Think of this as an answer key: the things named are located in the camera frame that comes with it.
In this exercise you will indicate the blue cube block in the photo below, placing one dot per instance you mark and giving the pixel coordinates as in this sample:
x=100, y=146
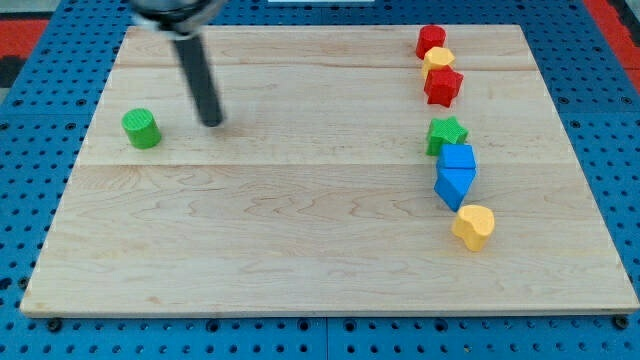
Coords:
x=456, y=156

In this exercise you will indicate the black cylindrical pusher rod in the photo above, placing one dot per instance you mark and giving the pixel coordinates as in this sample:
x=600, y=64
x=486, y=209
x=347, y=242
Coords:
x=194, y=63

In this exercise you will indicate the blue triangle block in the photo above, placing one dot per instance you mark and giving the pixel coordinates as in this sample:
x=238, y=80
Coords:
x=452, y=185

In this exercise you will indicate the green star block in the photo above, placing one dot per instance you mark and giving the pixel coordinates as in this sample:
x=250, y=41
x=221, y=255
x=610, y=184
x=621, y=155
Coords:
x=444, y=131

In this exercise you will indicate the yellow heart block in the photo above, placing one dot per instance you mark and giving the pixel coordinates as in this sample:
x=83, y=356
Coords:
x=474, y=224

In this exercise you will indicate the red cylinder block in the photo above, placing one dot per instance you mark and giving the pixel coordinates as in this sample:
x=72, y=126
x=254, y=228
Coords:
x=429, y=36

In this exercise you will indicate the light wooden board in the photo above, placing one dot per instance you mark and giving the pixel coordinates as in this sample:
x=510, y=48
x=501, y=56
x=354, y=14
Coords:
x=315, y=197

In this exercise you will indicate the red star block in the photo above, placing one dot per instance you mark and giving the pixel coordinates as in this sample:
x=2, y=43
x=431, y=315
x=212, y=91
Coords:
x=442, y=86

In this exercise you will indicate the yellow hexagon block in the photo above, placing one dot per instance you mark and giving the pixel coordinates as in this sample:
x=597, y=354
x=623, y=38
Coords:
x=437, y=58

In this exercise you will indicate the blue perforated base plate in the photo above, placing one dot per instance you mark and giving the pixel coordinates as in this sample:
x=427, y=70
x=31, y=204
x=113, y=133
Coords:
x=63, y=52

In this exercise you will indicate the green cylinder block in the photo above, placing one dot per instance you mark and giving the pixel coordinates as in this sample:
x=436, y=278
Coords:
x=141, y=129

